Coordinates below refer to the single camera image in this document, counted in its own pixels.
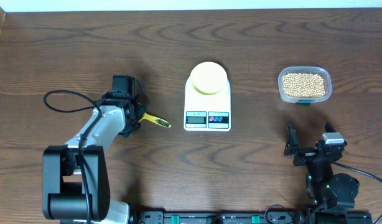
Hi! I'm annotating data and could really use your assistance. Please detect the yellow measuring scoop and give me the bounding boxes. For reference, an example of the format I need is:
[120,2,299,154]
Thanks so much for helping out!
[139,112,171,128]

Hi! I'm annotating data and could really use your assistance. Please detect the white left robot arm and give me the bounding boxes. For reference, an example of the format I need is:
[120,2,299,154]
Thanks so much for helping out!
[42,99,146,223]

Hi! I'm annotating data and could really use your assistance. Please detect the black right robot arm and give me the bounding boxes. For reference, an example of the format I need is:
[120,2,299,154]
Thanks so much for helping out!
[284,123,360,212]

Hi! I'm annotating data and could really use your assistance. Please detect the white digital kitchen scale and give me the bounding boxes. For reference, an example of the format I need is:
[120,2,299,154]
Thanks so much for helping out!
[184,77,231,132]

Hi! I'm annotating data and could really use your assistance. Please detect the yellow bowl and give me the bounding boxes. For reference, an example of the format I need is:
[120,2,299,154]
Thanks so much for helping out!
[190,62,228,95]

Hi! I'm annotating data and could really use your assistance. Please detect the clear plastic container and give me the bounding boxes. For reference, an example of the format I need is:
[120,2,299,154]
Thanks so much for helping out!
[277,66,333,104]

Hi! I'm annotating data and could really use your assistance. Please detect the soybeans in container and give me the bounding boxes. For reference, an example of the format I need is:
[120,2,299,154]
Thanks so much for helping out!
[281,73,326,98]

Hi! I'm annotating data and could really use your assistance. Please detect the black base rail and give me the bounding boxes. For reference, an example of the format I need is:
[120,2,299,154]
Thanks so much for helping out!
[128,205,373,224]

